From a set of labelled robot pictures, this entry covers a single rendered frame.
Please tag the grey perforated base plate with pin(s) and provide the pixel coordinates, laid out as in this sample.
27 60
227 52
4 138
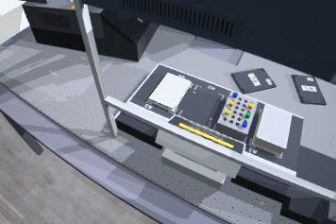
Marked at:
58 82

